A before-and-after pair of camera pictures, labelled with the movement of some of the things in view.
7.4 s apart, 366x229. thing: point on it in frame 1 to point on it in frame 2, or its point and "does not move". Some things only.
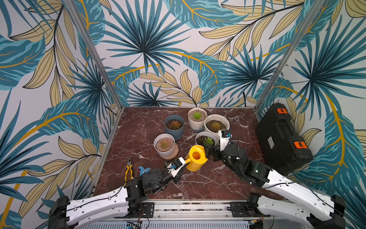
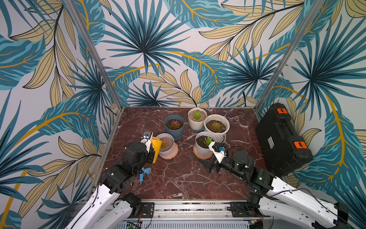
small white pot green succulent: x=206 y=139 does not move
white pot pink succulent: x=165 y=146 does not move
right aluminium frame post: x=310 y=14 does not move
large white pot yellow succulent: x=215 y=122 does not move
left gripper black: x=177 y=178 to x=151 y=155
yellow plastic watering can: x=196 y=158 to x=156 y=143
